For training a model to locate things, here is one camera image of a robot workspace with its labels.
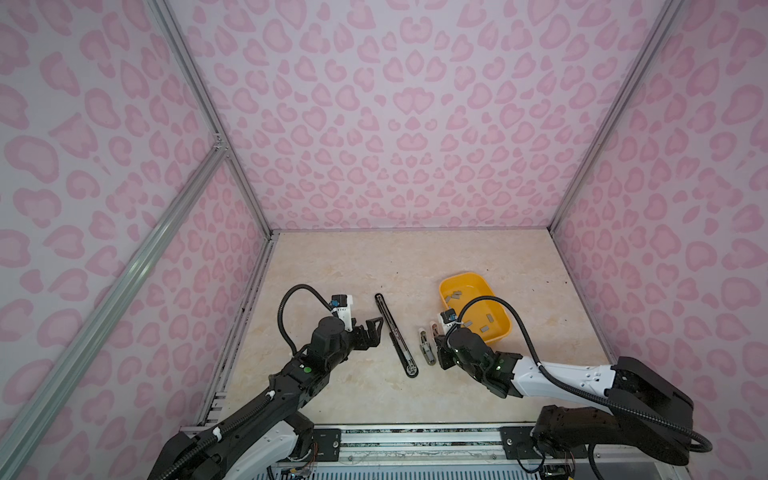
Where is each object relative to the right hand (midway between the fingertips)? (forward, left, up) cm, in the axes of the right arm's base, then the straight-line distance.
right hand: (436, 339), depth 85 cm
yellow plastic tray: (+10, -17, -6) cm, 21 cm away
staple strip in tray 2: (+11, -18, -6) cm, 22 cm away
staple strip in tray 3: (+7, -16, -6) cm, 18 cm away
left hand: (+3, +18, +8) cm, 20 cm away
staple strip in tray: (+19, -9, -6) cm, 22 cm away
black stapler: (-1, +10, -3) cm, 11 cm away
